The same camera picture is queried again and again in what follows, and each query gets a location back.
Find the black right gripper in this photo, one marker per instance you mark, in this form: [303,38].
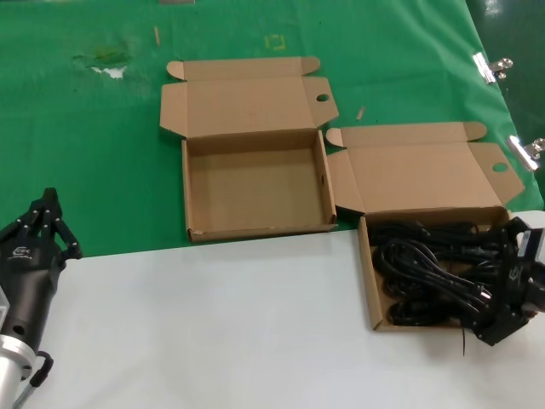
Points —
[521,279]

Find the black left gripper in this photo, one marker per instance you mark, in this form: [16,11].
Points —
[25,281]

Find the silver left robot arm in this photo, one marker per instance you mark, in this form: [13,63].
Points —
[13,366]

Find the open cardboard box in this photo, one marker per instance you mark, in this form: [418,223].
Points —
[255,187]
[404,170]

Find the green table cloth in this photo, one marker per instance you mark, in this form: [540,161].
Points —
[85,149]

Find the silver binder clip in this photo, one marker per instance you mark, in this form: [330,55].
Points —
[521,153]
[485,68]

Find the small wooden stick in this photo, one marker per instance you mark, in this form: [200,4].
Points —
[360,113]
[157,35]

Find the brown flat object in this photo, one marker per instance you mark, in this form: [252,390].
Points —
[176,1]

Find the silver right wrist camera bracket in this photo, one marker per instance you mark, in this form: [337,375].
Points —
[534,245]

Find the grey left wrist camera bracket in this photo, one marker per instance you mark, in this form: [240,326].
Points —
[3,307]

